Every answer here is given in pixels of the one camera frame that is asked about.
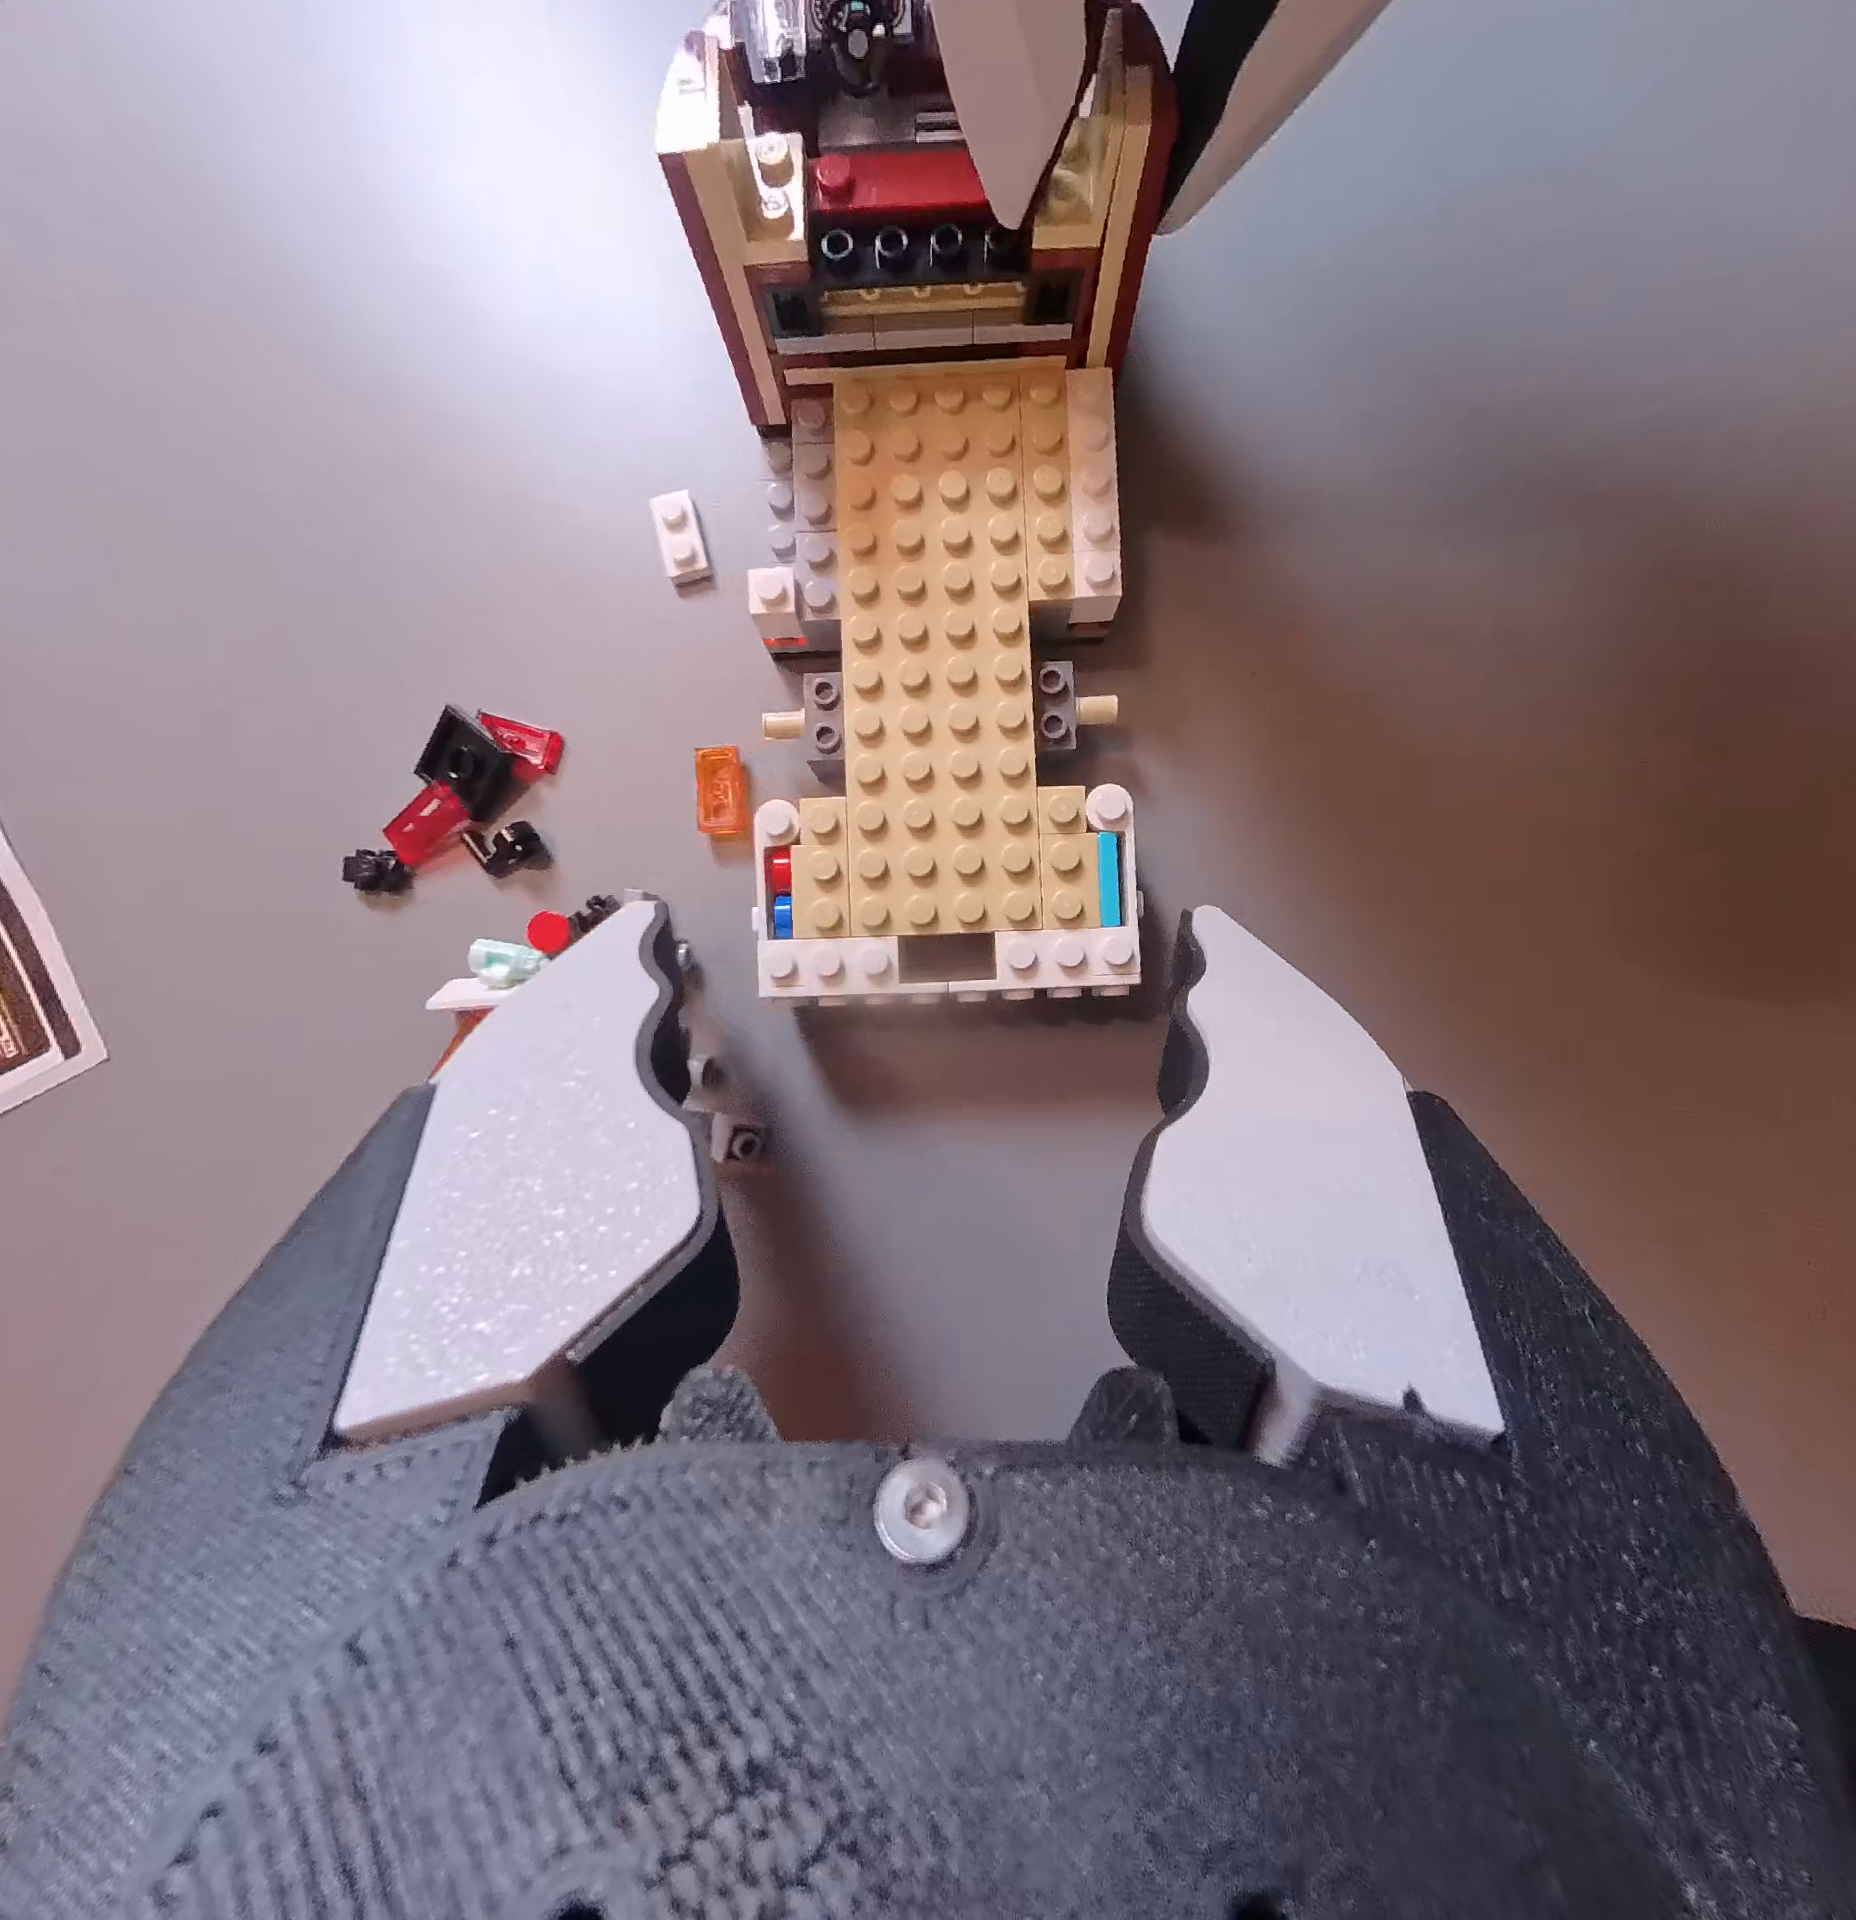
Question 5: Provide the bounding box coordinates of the printed instruction sheet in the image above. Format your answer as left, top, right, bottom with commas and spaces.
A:
0, 748, 107, 1130

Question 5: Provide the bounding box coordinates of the red and black brick piece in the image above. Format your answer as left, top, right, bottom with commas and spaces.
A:
380, 705, 567, 876

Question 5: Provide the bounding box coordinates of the pile of small grey bricks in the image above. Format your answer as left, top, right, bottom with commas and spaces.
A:
425, 892, 772, 1168

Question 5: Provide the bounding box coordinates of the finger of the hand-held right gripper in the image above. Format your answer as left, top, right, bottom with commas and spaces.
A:
927, 0, 1100, 230
1156, 0, 1397, 237

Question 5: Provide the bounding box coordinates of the grey desk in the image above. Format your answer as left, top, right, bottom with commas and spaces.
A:
0, 0, 1856, 1802

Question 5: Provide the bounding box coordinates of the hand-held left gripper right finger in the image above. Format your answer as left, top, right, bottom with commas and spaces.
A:
1108, 905, 1507, 1467

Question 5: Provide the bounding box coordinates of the tan and dark red brick model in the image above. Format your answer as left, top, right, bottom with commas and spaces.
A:
656, 0, 1177, 1010

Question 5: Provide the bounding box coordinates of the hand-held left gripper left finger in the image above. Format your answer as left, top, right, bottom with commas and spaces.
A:
331, 897, 743, 1449

